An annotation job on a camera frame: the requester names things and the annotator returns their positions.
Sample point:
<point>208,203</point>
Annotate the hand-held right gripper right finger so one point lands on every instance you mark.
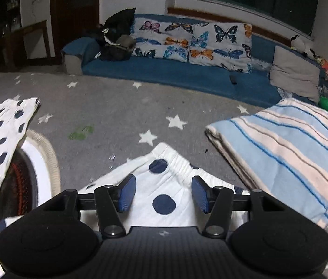
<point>200,193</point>

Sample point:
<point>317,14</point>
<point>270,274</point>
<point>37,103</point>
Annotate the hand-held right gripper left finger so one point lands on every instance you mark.
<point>127,193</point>

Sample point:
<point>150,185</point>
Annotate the white polka dot pants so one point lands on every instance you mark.
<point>152,186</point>

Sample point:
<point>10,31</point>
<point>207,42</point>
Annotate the grey star-patterned table cover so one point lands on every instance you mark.
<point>108,116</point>

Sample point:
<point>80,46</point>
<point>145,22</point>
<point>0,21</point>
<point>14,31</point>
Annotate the blue striped blanket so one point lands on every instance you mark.
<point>283,157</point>

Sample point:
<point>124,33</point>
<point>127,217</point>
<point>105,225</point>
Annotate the black remote control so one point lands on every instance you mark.
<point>233,79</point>

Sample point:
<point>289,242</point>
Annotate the blue sofa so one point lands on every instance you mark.
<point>181,72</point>

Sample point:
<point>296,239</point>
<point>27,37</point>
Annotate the butterfly print cushion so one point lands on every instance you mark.
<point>219,46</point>
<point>158,40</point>

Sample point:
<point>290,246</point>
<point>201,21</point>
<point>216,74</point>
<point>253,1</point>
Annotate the black jacket pile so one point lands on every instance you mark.
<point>114,40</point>

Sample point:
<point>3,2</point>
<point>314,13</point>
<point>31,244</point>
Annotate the grey pillow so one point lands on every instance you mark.
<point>294,72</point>

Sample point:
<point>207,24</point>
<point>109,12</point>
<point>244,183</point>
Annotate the orange toy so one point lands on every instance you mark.
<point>325,66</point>

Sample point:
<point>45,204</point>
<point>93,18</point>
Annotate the black white plush toy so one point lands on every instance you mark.
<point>300,45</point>

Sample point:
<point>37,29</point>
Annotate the dark wooden door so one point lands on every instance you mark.
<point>73,14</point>

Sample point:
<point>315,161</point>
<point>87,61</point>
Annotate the dark wooden desk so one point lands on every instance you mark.
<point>33,27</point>

